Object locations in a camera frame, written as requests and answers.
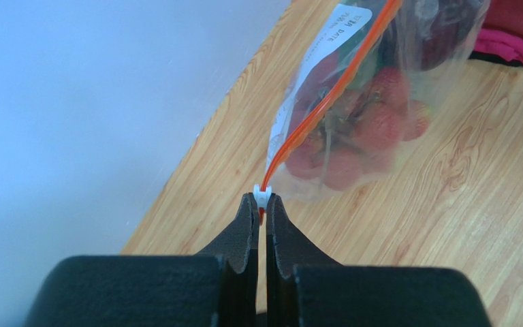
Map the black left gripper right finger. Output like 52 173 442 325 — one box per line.
266 195 491 326

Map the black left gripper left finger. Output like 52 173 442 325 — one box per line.
25 193 259 326

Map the bunch of red lychees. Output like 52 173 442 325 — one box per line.
285 65 432 191

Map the clear orange zip top bag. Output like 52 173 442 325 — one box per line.
253 1 490 213

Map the black folded cloth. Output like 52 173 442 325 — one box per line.
469 51 523 67

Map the red folded cloth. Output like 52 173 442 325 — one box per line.
473 0 523 65

